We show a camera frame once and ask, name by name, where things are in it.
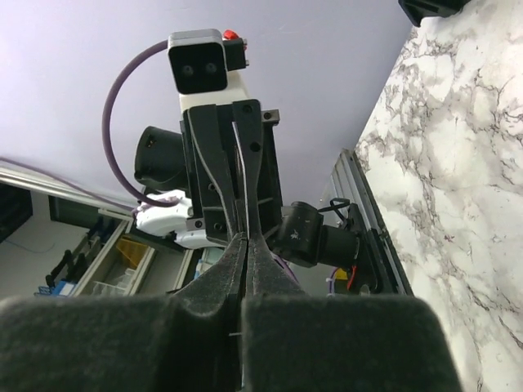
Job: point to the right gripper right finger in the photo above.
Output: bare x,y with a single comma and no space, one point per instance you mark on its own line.
295,342

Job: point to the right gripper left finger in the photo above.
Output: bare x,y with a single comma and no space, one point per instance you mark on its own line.
171,342

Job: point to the black card box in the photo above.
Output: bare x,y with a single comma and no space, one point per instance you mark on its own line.
417,10

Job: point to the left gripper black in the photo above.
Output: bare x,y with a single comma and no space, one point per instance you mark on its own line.
232,171

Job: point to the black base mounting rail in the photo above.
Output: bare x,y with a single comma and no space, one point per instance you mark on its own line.
362,260

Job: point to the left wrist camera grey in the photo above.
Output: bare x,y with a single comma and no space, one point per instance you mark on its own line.
198,61

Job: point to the side aluminium rail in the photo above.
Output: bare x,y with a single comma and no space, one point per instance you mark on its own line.
347,180

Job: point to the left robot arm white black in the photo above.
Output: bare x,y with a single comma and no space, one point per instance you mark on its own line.
300,237

